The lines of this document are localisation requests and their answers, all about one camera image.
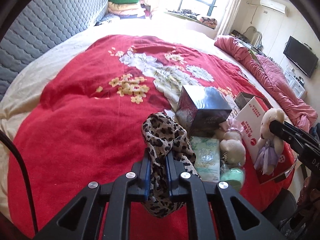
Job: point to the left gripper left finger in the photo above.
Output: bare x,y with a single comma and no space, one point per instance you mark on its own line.
141,188

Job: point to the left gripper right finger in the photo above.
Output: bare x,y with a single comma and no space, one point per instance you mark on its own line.
177,177

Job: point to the leopard print scarf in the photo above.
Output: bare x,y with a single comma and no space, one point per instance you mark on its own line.
163,135

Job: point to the green white tissue packet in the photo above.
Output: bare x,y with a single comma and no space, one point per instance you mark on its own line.
207,164

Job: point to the cream teddy bear purple dress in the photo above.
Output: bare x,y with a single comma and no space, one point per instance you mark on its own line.
270,146

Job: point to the green sponge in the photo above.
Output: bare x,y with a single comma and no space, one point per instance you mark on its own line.
234,176

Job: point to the cream teddy bear pink dress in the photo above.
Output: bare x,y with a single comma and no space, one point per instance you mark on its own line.
232,149

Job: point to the person's right hand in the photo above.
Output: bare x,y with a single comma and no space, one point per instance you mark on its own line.
308,201

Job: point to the red tissue pack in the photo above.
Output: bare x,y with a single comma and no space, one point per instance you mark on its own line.
250,117

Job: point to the pink quilted comforter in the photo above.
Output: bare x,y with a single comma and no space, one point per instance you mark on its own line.
271,77

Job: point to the white drawer cabinet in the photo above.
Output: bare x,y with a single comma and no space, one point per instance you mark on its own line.
295,84

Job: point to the dark square gift box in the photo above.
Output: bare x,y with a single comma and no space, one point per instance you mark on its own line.
201,109

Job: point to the red floral blanket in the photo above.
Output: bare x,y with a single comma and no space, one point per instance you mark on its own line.
88,123

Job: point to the pink book tray box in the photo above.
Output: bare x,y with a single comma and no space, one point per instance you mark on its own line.
243,98

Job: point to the heart shaped mirror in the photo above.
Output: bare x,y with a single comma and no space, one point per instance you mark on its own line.
253,36

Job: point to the beige bed sheet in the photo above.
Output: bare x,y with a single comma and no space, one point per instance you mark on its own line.
23,95

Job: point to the clothes pile on windowsill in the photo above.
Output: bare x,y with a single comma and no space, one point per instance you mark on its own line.
187,14

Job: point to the white air conditioner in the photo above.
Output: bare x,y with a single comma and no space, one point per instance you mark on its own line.
281,8

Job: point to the stack of folded blankets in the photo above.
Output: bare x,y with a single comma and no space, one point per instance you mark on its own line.
129,8

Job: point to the right cream curtain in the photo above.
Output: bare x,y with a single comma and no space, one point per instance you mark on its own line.
228,17

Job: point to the grey quilted headboard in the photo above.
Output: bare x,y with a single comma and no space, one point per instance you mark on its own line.
42,25

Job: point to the wall mounted black television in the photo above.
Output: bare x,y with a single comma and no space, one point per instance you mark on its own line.
301,56

